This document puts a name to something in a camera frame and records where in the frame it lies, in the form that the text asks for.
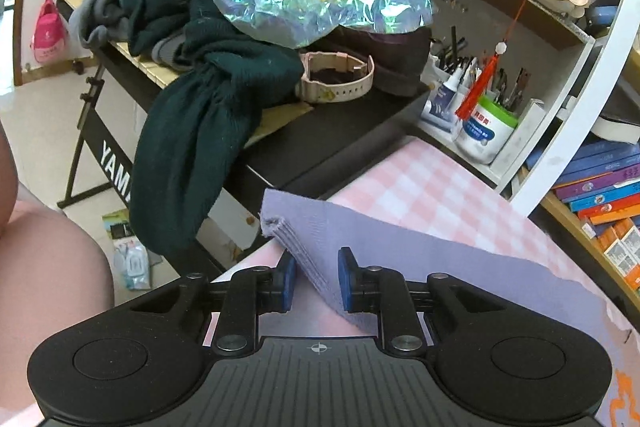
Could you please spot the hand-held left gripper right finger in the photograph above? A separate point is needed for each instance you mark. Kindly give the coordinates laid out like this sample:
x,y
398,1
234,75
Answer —
x,y
346,283

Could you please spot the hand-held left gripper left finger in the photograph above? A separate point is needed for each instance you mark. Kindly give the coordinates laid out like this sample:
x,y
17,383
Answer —
x,y
286,283

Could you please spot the purple cloth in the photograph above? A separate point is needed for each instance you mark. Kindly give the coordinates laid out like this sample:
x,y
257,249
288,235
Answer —
x,y
400,237

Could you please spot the pink checked tablecloth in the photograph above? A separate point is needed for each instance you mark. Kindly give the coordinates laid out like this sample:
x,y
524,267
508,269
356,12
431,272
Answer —
x,y
430,177

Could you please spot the black electronic keyboard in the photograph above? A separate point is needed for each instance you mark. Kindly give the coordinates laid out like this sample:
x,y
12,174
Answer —
x,y
325,132

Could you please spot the plastic packet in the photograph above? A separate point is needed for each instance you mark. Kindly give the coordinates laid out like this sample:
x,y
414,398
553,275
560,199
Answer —
x,y
127,252

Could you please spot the dark green sweater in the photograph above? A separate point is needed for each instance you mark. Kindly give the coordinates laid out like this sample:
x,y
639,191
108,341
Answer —
x,y
200,132

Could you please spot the white jar green lid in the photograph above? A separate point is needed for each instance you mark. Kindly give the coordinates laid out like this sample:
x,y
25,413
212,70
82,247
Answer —
x,y
482,137

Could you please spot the white glue bottle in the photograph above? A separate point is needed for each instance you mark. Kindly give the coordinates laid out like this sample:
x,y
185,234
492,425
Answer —
x,y
444,97

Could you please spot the dark brown pouch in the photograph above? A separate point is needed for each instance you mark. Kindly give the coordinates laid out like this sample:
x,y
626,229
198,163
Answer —
x,y
400,62

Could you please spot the red tassel charm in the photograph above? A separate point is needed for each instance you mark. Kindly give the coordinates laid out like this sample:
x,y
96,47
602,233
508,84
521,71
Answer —
x,y
475,92

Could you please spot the person's leg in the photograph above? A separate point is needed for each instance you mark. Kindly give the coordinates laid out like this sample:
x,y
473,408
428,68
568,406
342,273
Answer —
x,y
45,282

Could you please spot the bunch of pens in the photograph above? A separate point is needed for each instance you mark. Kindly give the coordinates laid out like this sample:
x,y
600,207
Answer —
x,y
500,82

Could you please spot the black keyboard stand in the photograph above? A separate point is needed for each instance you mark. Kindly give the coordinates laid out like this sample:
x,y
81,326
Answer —
x,y
82,132

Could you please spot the white shelf unit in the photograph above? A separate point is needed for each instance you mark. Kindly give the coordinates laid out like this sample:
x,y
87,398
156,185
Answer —
x,y
565,127

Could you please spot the stack of books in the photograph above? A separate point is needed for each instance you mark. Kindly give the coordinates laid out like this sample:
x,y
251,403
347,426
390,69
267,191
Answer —
x,y
600,187

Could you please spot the grey garment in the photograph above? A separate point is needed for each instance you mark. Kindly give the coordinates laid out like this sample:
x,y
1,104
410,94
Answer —
x,y
100,2

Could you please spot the pink hanging bag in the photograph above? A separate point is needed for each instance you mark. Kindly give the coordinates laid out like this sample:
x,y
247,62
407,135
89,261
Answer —
x,y
47,32

